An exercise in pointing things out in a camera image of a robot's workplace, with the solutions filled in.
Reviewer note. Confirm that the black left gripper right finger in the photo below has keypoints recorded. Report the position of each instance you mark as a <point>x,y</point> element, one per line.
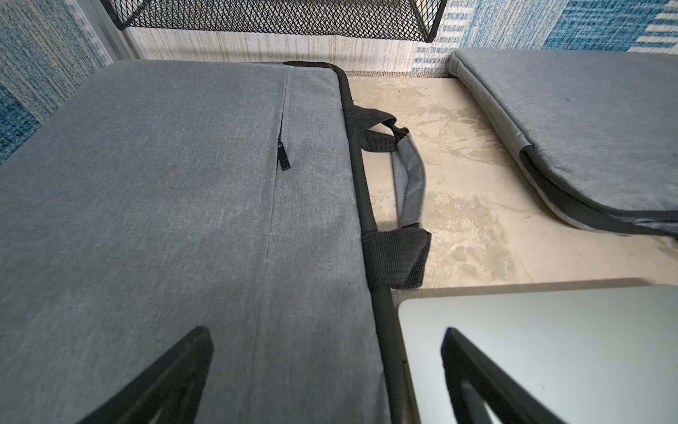
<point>477,387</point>

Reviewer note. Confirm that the black wire mesh shelf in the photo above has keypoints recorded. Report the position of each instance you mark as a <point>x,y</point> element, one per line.
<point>400,20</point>

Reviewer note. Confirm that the silver apple laptop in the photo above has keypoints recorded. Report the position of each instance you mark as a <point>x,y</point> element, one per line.
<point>591,356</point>

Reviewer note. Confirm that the grey zippered laptop bag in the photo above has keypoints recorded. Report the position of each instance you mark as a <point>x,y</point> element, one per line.
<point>256,200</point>

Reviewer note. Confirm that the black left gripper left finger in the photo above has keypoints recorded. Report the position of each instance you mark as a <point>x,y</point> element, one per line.
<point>168,391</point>

